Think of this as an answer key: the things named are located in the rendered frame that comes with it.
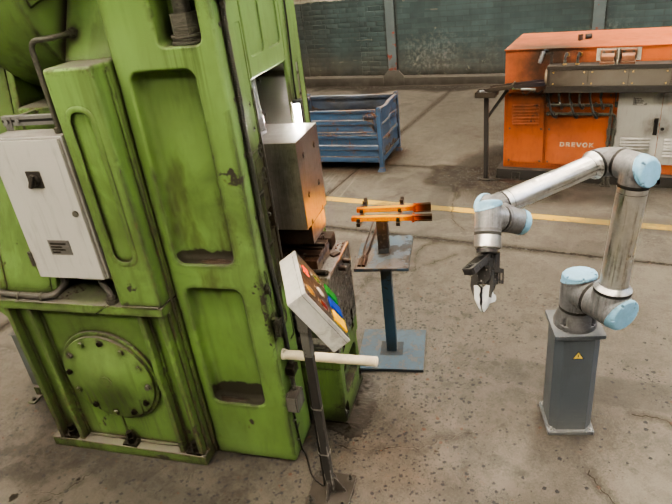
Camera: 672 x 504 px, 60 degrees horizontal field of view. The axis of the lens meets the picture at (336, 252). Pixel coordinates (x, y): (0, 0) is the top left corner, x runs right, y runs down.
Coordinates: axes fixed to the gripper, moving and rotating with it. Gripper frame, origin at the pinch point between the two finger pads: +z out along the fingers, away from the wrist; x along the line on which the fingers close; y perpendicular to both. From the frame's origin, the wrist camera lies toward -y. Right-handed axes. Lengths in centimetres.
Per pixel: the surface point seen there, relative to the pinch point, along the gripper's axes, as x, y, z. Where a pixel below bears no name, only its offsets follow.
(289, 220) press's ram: 91, -14, -35
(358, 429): 111, 54, 65
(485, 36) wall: 405, 580, -448
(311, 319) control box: 49, -33, 7
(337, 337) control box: 47, -22, 13
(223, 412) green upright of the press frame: 143, -9, 57
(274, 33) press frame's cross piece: 89, -31, -115
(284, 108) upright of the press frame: 105, -11, -90
